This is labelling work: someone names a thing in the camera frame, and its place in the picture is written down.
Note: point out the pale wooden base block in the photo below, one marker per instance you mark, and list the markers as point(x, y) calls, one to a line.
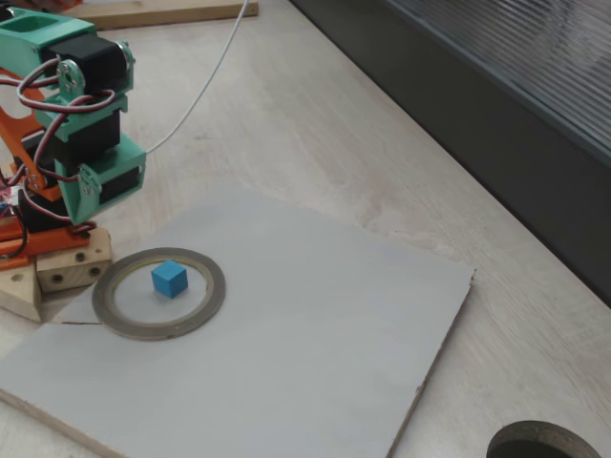
point(67, 274)

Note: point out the wooden plank under leader arm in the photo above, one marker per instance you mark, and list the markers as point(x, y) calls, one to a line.
point(191, 12)

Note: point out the white laminated board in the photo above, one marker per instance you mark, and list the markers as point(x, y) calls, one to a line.
point(286, 372)

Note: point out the red controller circuit board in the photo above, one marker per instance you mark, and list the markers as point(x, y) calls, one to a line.
point(5, 198)

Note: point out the blue cube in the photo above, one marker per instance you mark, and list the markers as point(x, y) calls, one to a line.
point(169, 281)

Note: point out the orange leader arm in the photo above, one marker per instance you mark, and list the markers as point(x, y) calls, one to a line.
point(64, 4)

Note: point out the orange circuit board mount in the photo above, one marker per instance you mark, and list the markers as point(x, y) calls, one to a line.
point(12, 264)

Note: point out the ribbed glass desk partition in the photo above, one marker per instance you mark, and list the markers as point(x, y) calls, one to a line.
point(477, 95)

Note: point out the triangular wooden wedge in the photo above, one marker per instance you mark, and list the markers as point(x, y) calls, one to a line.
point(19, 296)

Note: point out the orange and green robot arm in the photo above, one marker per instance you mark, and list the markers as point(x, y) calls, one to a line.
point(19, 40)

